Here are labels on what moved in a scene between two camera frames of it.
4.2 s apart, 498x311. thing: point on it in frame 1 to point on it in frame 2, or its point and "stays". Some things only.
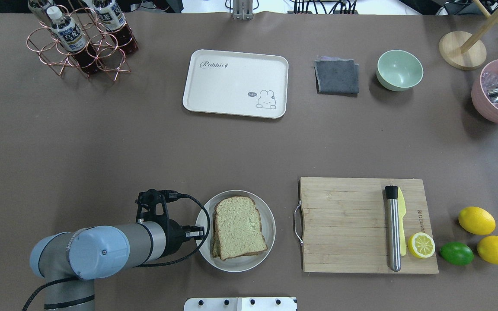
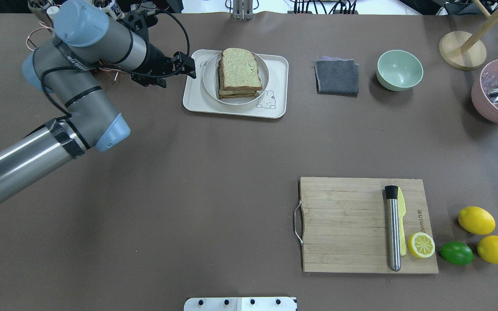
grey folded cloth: [337, 76] stays
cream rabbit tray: [237, 83] stays
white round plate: [244, 261] to [210, 79]
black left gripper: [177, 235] to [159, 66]
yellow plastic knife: [402, 213] stays
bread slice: [216, 248] to [238, 74]
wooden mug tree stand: [466, 51] stays
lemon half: [421, 245] stays
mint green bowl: [398, 70] stays
